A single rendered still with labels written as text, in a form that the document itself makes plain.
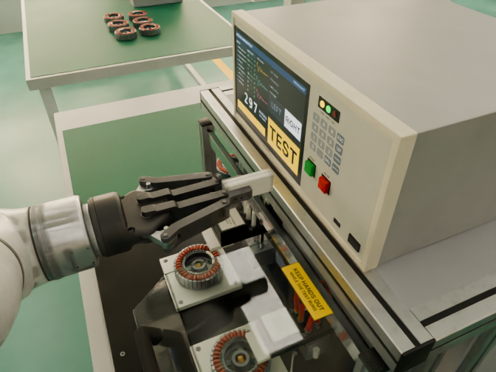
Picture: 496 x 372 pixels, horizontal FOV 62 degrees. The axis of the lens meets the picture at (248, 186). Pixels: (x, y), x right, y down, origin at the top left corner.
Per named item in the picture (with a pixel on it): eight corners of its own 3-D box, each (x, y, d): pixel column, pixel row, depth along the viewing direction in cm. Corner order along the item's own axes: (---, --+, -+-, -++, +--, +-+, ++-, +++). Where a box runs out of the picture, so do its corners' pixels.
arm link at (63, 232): (57, 297, 47) (109, 280, 49) (30, 243, 42) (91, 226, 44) (51, 243, 54) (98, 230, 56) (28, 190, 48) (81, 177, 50)
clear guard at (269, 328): (179, 491, 44) (173, 472, 40) (133, 311, 61) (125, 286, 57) (419, 370, 54) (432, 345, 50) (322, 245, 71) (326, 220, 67)
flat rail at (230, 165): (364, 379, 53) (369, 367, 51) (204, 136, 96) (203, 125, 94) (373, 375, 53) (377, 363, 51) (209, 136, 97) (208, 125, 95)
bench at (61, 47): (71, 207, 227) (25, 80, 180) (49, 75, 358) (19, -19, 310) (254, 160, 262) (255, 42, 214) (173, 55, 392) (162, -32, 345)
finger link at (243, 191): (213, 194, 53) (221, 209, 51) (249, 184, 55) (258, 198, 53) (214, 203, 54) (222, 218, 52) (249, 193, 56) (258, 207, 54)
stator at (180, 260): (184, 299, 89) (182, 288, 87) (168, 263, 97) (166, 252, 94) (232, 280, 93) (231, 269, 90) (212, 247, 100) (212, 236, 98)
